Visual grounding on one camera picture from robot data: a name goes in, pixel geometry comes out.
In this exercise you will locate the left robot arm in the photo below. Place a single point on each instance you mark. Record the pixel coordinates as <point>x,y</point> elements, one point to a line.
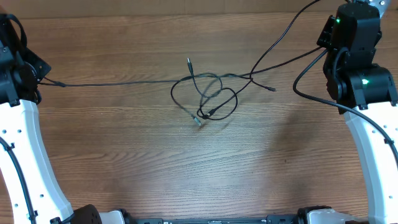
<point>33,190</point>

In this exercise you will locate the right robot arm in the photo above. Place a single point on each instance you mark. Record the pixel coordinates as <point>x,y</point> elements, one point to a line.
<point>369,97</point>

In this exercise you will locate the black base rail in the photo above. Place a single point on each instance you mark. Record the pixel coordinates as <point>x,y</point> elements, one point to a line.
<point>315,214</point>

